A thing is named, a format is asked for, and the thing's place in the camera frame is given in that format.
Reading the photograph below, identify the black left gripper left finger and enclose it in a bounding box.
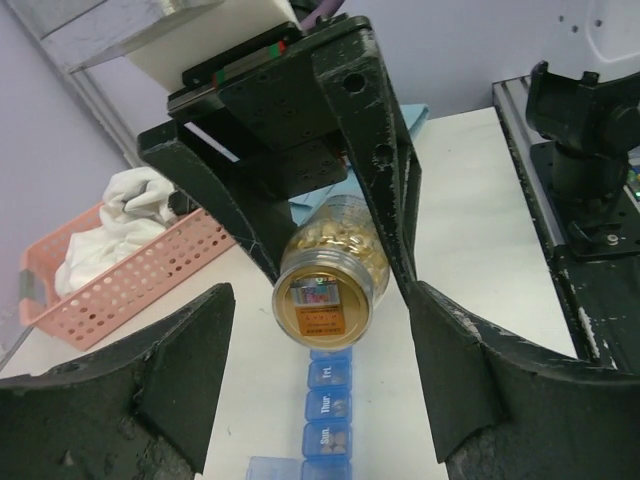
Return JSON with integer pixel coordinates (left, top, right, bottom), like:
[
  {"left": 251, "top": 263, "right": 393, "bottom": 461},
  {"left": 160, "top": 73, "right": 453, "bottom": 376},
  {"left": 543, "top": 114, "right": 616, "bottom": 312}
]
[{"left": 1, "top": 283, "right": 235, "bottom": 479}]

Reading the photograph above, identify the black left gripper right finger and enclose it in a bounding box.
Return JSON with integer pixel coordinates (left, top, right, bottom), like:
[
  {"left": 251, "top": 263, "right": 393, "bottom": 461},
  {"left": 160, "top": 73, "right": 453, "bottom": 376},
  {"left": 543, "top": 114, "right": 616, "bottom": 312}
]
[{"left": 408, "top": 281, "right": 639, "bottom": 479}]

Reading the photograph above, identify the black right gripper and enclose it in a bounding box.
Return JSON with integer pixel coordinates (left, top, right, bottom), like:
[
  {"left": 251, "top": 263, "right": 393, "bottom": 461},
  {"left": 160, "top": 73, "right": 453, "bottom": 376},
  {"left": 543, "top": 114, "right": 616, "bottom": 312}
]
[{"left": 137, "top": 15, "right": 421, "bottom": 303}]

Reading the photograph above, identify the clear bottle of yellow capsules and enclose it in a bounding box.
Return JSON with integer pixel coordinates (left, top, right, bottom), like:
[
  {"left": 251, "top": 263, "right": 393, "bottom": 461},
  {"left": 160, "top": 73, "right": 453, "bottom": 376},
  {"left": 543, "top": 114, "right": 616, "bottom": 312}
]
[{"left": 272, "top": 194, "right": 391, "bottom": 351}]

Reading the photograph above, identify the blue weekly pill organizer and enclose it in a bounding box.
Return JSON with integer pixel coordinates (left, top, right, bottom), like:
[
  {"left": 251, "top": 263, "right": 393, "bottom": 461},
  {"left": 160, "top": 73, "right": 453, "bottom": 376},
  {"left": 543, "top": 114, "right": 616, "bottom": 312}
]
[{"left": 245, "top": 348, "right": 353, "bottom": 480}]

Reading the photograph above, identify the light blue cloth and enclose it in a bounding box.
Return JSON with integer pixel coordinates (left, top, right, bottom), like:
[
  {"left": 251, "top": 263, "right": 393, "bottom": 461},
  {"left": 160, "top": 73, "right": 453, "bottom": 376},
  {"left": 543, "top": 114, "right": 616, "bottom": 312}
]
[{"left": 289, "top": 104, "right": 430, "bottom": 225}]

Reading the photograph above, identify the pink perforated plastic basket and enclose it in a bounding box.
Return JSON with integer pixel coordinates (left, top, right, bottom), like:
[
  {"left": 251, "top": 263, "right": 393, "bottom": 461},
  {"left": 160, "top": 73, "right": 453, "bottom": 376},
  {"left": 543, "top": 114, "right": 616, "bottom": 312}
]
[{"left": 19, "top": 205, "right": 235, "bottom": 351}]

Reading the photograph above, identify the white crumpled cloth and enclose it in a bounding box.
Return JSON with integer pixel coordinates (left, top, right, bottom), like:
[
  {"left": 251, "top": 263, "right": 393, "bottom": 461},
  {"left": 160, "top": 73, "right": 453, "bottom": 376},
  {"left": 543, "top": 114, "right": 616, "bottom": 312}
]
[{"left": 54, "top": 167, "right": 177, "bottom": 297}]

